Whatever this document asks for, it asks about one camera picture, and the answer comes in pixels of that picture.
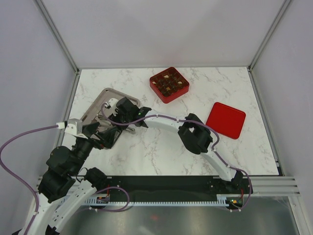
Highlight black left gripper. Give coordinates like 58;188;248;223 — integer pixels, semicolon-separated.
71;121;118;174

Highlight stainless steel tray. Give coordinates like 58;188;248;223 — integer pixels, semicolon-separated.
81;88;141;135

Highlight stainless steel tongs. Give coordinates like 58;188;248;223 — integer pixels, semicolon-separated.
95;114;135;134

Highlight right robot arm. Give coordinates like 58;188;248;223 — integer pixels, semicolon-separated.
107;97;244;193

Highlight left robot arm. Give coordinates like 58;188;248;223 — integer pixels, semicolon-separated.
15;119;111;235

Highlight red chocolate box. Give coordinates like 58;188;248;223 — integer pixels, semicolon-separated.
149;67;190;104

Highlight red box lid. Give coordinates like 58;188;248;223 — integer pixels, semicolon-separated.
206;102;246;140

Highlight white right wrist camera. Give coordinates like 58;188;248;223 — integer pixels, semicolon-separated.
104;98;119;110

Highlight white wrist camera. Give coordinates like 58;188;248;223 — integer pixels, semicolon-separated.
56;118;88;139
104;98;119;110

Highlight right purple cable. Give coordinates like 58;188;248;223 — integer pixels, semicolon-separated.
101;101;252;213

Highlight purple cable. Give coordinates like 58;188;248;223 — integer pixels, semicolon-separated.
0;122;59;233
101;101;252;213

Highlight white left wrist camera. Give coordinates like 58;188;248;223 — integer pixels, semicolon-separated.
56;118;88;139

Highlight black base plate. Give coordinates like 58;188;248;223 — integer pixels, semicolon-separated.
103;176;253;202

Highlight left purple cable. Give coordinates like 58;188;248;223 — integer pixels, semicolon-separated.
0;122;59;233

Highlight white cable duct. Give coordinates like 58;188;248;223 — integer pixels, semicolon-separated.
81;195;245;208

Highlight aluminium frame rail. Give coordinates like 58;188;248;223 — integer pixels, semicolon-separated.
251;176;300;197

